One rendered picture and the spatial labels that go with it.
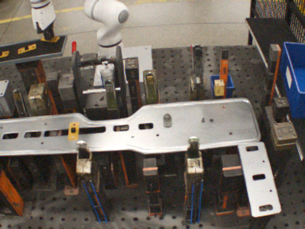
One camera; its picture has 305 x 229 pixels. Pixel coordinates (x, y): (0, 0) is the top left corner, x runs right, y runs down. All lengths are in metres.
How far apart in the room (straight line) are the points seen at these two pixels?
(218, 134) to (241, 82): 0.72
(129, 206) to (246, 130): 0.55
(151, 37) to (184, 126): 2.27
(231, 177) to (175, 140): 0.24
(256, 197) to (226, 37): 2.54
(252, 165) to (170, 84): 0.84
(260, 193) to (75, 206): 0.76
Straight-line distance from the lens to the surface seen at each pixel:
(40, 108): 1.45
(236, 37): 3.52
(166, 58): 2.07
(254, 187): 1.16
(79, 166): 1.18
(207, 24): 3.69
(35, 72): 1.57
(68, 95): 1.43
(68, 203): 1.52
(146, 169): 1.20
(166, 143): 1.25
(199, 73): 1.35
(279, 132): 1.24
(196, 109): 1.35
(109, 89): 1.35
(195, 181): 1.16
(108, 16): 1.58
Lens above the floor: 1.97
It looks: 46 degrees down
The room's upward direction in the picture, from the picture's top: 6 degrees counter-clockwise
